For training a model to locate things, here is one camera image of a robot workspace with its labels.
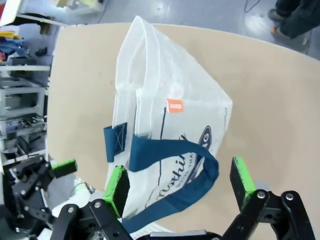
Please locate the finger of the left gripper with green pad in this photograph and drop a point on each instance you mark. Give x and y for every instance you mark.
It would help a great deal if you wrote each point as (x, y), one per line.
(63, 168)

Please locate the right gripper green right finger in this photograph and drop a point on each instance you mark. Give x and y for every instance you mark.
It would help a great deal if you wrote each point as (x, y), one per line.
(243, 180)

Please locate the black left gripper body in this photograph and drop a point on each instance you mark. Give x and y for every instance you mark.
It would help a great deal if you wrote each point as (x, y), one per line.
(27, 202)

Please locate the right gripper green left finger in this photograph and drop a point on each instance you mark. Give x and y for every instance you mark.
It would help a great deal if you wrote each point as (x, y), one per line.
(117, 185)

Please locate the translucent white shopping bag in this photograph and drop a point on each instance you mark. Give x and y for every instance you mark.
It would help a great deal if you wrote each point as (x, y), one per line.
(175, 82)

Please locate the grey metal shelf rack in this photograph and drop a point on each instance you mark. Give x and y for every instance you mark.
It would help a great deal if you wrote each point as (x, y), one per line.
(22, 100)

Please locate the white shelf board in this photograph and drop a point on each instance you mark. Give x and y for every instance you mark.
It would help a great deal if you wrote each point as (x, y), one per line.
(45, 18)

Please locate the person in black t-shirt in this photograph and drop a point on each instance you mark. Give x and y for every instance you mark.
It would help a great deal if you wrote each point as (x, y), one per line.
(297, 17)

